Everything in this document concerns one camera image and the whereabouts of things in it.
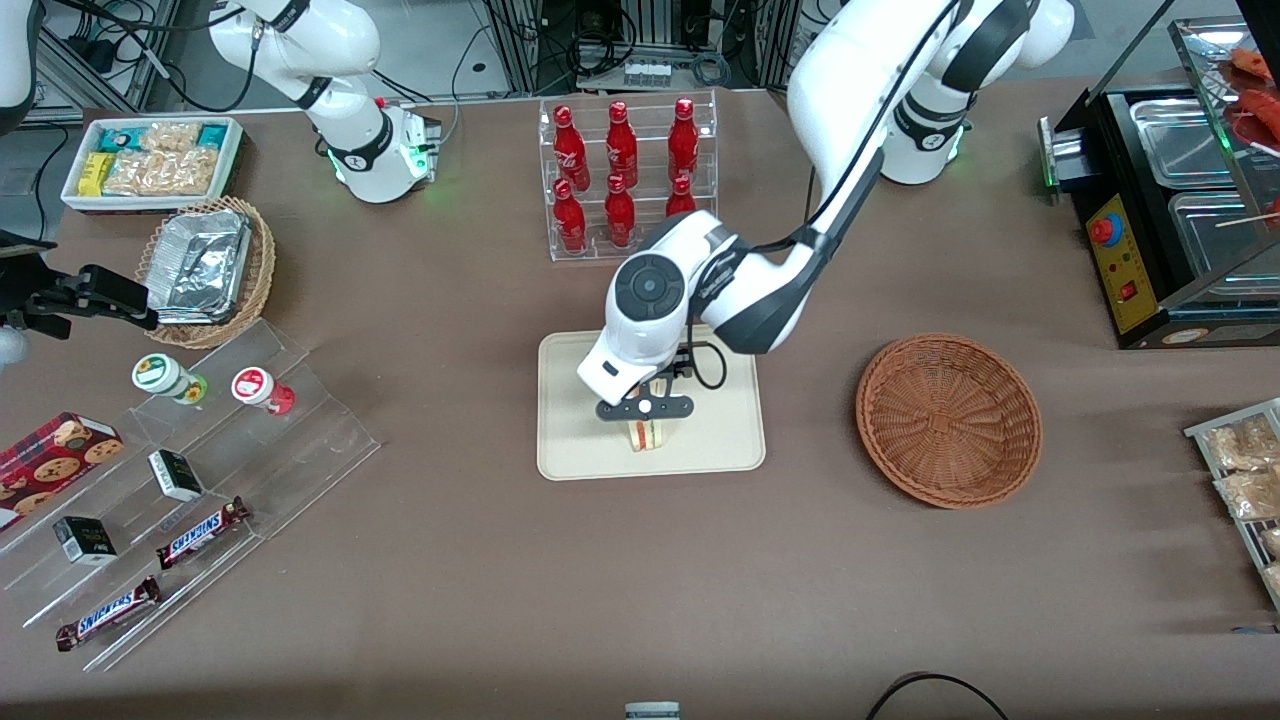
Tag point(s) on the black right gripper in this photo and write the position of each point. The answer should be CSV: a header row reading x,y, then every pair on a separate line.
x,y
48,298

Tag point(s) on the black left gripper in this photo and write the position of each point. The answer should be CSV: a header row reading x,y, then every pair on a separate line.
x,y
672,374

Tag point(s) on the triangular sandwich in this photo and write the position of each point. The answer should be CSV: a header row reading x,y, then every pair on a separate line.
x,y
646,437

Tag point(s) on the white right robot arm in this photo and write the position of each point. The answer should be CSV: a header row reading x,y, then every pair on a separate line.
x,y
350,40

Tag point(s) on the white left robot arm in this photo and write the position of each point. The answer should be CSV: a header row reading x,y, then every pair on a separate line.
x,y
840,100

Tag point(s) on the cream plastic serving tray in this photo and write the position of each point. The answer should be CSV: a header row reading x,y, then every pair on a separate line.
x,y
720,440

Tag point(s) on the light tan wicker basket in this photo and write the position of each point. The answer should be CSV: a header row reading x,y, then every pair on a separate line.
x,y
262,270

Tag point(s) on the brown wicker basket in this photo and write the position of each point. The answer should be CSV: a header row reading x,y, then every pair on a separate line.
x,y
950,420

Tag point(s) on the stacked aluminium foil containers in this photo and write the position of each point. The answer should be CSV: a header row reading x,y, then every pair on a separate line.
x,y
200,265

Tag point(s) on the green lid yogurt cup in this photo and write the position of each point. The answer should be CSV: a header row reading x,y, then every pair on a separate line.
x,y
160,374

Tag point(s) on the yellow snack packet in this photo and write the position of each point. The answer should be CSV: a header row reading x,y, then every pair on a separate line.
x,y
95,173

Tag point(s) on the clear bag of nuts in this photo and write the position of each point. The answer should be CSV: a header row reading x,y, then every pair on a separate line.
x,y
170,137
188,170
130,173

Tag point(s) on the teal snack packet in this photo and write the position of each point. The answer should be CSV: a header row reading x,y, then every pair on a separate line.
x,y
119,138
212,135

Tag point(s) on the clear acrylic bottle rack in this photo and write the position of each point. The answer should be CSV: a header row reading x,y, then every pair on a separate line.
x,y
650,250

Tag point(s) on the white rectangular snack bin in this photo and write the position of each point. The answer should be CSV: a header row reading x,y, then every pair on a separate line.
x,y
232,165

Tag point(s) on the red plaid cookie box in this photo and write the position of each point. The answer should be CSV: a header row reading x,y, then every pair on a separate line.
x,y
50,465

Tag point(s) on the red lid yogurt cup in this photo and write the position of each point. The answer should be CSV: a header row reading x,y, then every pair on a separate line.
x,y
255,386

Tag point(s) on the red cola bottle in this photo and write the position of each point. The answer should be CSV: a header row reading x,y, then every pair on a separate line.
x,y
570,222
570,150
680,197
621,150
620,218
683,145

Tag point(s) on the small black carton box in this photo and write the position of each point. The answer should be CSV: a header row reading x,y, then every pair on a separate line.
x,y
176,475
85,540

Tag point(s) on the clear acrylic stepped shelf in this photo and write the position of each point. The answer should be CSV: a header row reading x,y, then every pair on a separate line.
x,y
300,440

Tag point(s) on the Snickers chocolate bar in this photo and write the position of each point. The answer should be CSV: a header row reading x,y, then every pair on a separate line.
x,y
108,613
203,533

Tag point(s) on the small white grey device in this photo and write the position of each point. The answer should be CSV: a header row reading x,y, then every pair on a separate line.
x,y
652,711

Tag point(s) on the white power strip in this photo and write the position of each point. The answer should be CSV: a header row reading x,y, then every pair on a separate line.
x,y
647,72

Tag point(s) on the red emergency stop button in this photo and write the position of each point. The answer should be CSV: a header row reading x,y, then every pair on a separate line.
x,y
1105,230

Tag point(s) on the black food warmer machine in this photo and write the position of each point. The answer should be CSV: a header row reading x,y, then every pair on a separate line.
x,y
1100,130

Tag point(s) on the steel food pan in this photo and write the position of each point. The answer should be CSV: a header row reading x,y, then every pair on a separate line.
x,y
1185,140
1215,250

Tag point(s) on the clear bag of snacks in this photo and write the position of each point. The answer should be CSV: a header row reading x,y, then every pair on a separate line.
x,y
1273,580
1271,543
1250,495
1240,445

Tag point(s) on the thin wooden skewer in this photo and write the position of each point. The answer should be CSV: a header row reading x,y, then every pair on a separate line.
x,y
1250,219

